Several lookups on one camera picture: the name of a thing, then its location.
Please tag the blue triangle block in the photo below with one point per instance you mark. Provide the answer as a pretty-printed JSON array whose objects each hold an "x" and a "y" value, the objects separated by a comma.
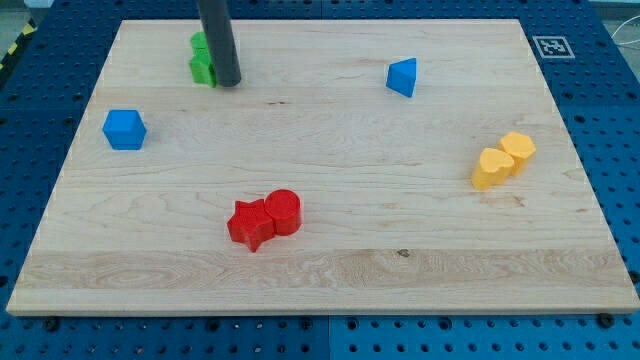
[{"x": 402, "y": 76}]

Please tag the blue cube block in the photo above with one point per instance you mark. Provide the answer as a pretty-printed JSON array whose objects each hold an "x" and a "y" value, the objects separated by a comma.
[{"x": 124, "y": 129}]

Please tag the red cylinder block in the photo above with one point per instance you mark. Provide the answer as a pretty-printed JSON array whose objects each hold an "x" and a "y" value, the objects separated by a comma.
[{"x": 284, "y": 207}]

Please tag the wooden board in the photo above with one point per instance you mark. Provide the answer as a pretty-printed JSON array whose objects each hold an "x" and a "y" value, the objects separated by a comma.
[{"x": 391, "y": 223}]

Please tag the red star block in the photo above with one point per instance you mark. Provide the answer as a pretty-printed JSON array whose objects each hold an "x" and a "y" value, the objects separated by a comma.
[{"x": 250, "y": 224}]

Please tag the green block front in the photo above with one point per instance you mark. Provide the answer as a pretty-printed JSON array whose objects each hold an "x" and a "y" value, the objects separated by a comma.
[{"x": 202, "y": 69}]

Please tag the green block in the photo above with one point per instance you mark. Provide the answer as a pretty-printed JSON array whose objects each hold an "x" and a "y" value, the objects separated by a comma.
[
  {"x": 198, "y": 42},
  {"x": 202, "y": 69}
]

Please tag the yellow heart block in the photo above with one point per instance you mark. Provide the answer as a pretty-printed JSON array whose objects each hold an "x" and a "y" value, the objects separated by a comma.
[{"x": 493, "y": 168}]

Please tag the green block rear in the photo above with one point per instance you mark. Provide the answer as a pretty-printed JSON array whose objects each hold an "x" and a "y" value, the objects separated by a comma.
[{"x": 198, "y": 42}]

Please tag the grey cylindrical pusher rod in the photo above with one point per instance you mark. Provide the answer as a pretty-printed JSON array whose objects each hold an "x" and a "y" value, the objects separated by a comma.
[{"x": 216, "y": 23}]

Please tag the yellow hexagon block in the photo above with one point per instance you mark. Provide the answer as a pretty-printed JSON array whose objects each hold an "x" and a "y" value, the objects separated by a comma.
[{"x": 520, "y": 147}]

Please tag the white fiducial marker tag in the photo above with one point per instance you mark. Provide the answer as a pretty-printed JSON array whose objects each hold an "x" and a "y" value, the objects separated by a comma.
[{"x": 553, "y": 47}]

